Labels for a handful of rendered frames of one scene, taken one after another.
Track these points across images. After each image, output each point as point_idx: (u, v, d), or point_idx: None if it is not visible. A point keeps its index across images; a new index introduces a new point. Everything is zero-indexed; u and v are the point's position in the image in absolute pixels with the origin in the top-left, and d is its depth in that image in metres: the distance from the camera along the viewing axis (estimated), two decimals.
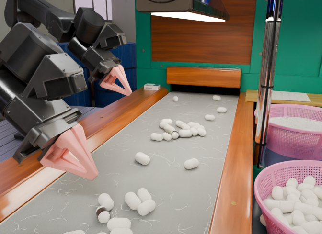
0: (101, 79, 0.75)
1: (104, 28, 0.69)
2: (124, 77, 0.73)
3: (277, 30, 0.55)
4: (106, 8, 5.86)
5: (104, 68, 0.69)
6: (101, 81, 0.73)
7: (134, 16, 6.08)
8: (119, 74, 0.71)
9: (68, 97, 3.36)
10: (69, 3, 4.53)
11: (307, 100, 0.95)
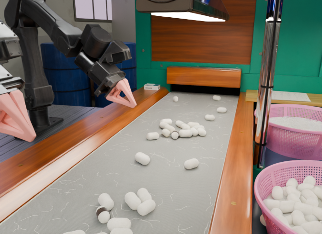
0: (107, 92, 0.78)
1: (109, 45, 0.72)
2: (129, 90, 0.76)
3: (277, 30, 0.55)
4: (106, 8, 5.86)
5: (109, 83, 0.72)
6: (107, 94, 0.76)
7: (134, 16, 6.08)
8: (124, 88, 0.74)
9: (68, 97, 3.36)
10: (69, 3, 4.53)
11: (307, 100, 0.95)
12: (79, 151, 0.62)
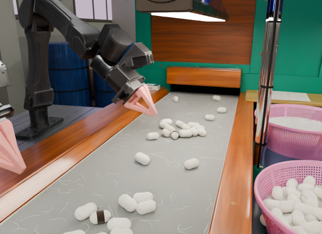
0: (124, 98, 0.71)
1: (131, 47, 0.65)
2: (150, 97, 0.70)
3: (277, 30, 0.55)
4: (106, 8, 5.86)
5: (130, 89, 0.65)
6: (125, 101, 0.69)
7: (134, 16, 6.08)
8: (144, 95, 0.68)
9: (68, 97, 3.36)
10: (69, 3, 4.53)
11: (307, 100, 0.95)
12: (79, 151, 0.62)
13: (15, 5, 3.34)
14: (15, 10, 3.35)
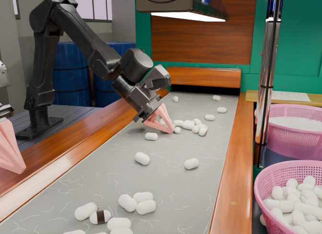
0: (143, 116, 0.76)
1: (151, 70, 0.70)
2: (167, 115, 0.75)
3: (277, 30, 0.55)
4: (106, 8, 5.86)
5: (150, 109, 0.70)
6: (144, 119, 0.74)
7: (134, 16, 6.08)
8: (163, 114, 0.73)
9: (68, 97, 3.36)
10: None
11: (307, 100, 0.95)
12: (79, 151, 0.62)
13: (15, 5, 3.34)
14: (15, 10, 3.35)
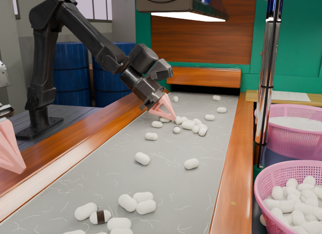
0: (148, 105, 0.85)
1: (155, 63, 0.78)
2: (170, 104, 0.83)
3: (277, 30, 0.55)
4: (106, 8, 5.86)
5: (155, 98, 0.78)
6: (149, 107, 0.82)
7: (134, 16, 6.08)
8: (166, 103, 0.81)
9: (68, 97, 3.36)
10: None
11: (307, 100, 0.95)
12: (79, 151, 0.62)
13: (15, 5, 3.34)
14: (15, 10, 3.35)
